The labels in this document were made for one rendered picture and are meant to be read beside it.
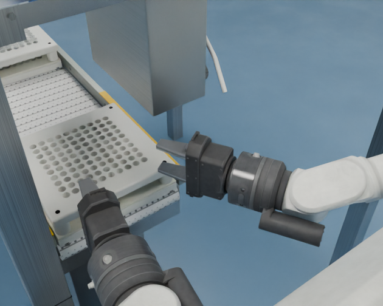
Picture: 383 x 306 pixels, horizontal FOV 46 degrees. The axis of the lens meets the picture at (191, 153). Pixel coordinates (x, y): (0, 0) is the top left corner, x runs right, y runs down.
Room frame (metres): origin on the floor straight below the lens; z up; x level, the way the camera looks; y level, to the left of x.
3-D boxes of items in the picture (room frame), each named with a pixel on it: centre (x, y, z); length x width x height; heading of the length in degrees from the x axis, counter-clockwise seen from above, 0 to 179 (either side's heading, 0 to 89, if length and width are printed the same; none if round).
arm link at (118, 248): (0.39, 0.11, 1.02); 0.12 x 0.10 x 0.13; 27
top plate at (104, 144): (0.65, 0.20, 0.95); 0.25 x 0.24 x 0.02; 125
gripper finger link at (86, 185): (0.47, 0.15, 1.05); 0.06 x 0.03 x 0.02; 27
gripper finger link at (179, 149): (0.57, 0.03, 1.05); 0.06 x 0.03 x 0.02; 67
